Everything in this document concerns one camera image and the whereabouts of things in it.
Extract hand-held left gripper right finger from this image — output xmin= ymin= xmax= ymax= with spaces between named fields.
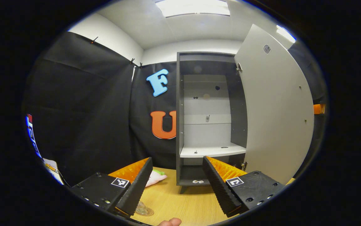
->
xmin=202 ymin=156 xmax=285 ymax=218

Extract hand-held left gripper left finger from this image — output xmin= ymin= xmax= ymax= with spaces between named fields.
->
xmin=70 ymin=157 xmax=154 ymax=217

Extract clear glass bottle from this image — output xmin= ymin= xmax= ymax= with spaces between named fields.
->
xmin=135 ymin=201 xmax=150 ymax=215

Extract round brown coaster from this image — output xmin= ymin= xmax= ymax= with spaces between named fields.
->
xmin=133 ymin=207 xmax=155 ymax=217

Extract grey cabinet door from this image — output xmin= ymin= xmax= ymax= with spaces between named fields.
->
xmin=234 ymin=24 xmax=315 ymax=186

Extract dark grey cabinet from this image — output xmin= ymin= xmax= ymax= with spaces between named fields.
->
xmin=175 ymin=51 xmax=249 ymax=194

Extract pink plush toy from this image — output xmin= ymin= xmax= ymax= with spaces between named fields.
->
xmin=145 ymin=169 xmax=168 ymax=188

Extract small ceiling light panel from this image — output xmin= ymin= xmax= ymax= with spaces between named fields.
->
xmin=276 ymin=25 xmax=297 ymax=44

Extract white papers pile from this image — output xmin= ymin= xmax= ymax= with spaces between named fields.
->
xmin=42 ymin=158 xmax=65 ymax=186

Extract black backdrop cloth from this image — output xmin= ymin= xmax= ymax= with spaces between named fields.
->
xmin=23 ymin=31 xmax=328 ymax=186

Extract computer monitor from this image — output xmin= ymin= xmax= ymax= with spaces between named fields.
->
xmin=26 ymin=113 xmax=43 ymax=159

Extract large ceiling light panel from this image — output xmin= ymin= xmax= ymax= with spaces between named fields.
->
xmin=155 ymin=0 xmax=231 ymax=18

